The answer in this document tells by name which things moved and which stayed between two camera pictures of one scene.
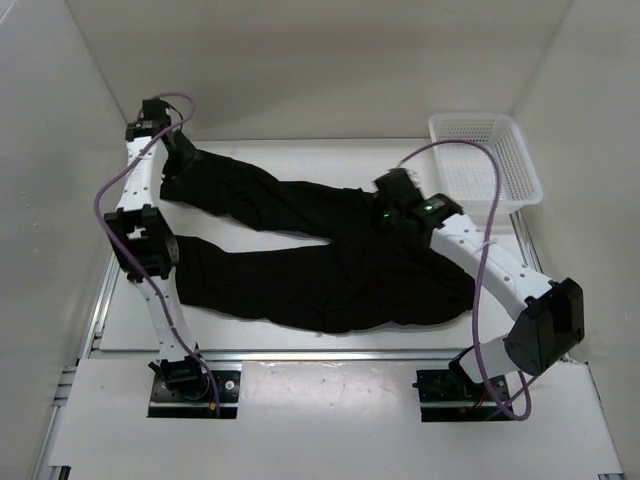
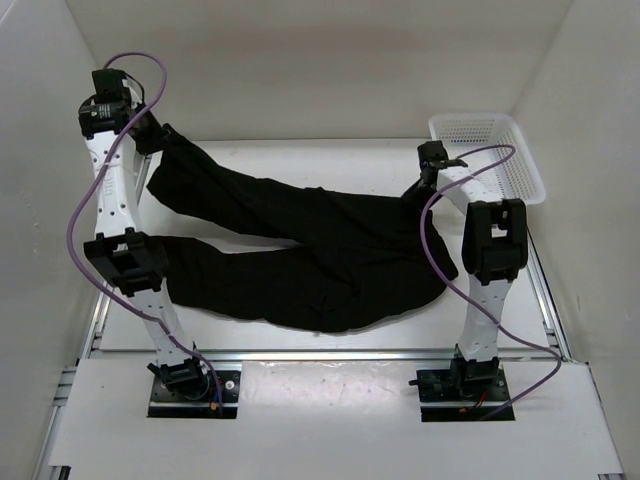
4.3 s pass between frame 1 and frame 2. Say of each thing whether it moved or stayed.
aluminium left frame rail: stayed
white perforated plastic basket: stayed
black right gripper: moved
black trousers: stayed
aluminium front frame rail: stayed
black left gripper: moved
